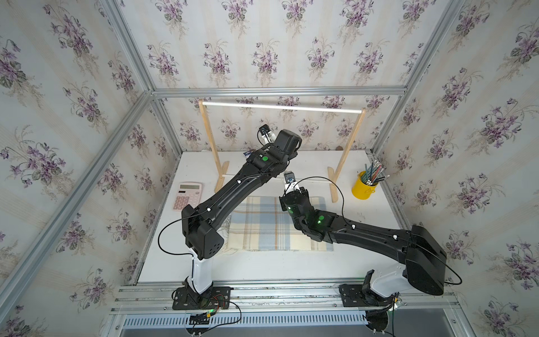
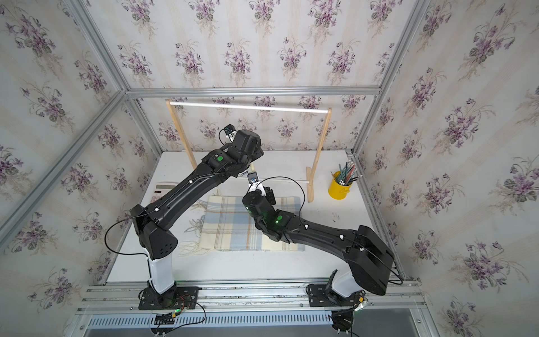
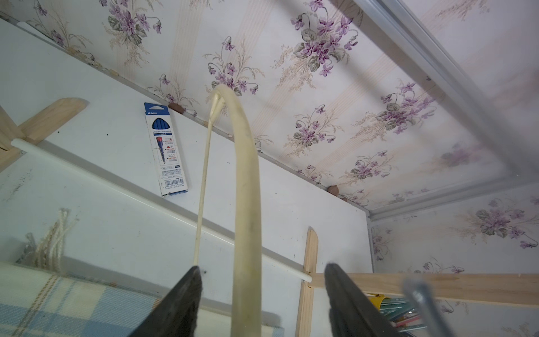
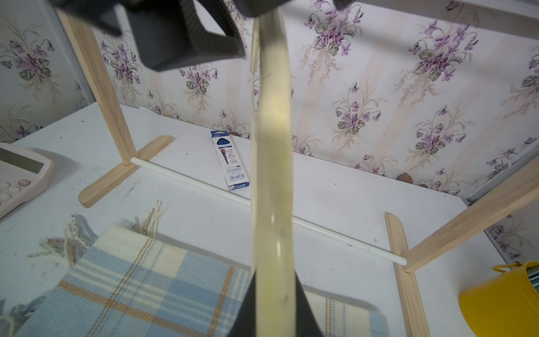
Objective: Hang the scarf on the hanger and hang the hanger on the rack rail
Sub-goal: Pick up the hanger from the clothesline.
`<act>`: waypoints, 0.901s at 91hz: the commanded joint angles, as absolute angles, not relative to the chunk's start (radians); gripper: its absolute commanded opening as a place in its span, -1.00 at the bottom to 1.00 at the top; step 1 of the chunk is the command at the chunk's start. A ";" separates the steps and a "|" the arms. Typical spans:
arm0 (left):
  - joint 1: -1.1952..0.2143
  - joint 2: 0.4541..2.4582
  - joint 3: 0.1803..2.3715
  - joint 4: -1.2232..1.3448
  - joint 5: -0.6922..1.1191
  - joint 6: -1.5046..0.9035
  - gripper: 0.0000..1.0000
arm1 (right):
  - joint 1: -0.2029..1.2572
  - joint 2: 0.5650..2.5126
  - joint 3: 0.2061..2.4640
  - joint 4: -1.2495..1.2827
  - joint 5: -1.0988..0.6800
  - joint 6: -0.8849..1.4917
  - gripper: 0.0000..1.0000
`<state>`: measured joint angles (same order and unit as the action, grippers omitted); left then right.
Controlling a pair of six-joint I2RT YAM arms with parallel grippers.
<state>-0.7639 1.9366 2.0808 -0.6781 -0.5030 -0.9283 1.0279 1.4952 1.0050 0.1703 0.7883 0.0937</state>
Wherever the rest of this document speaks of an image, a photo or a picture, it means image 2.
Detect yellow pen cup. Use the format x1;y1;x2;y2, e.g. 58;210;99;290
328;171;352;200

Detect pink calculator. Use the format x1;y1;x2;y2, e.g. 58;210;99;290
150;182;178;203

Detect pens in cup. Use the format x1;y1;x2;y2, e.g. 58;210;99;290
334;161;360;186

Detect aluminium rail base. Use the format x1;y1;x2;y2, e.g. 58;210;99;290
66;279;437;336

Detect small circuit board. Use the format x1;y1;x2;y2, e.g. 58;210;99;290
154;313;176;326

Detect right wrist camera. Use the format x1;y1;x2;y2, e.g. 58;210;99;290
247;171;260;185

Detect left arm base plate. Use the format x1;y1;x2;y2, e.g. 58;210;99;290
138;286;200;310

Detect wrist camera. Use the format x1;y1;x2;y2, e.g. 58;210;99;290
247;171;260;185
223;124;237;137

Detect plaid blue cream scarf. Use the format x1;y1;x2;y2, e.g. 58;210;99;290
176;195;305;256

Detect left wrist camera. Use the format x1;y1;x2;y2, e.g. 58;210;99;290
223;124;237;137

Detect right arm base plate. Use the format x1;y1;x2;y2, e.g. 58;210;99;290
305;284;366;308

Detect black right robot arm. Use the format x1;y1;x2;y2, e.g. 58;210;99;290
242;190;394;297

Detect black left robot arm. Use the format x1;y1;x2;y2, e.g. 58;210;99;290
131;129;263;295

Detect wooden clothes rack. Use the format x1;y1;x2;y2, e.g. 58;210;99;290
166;99;333;203

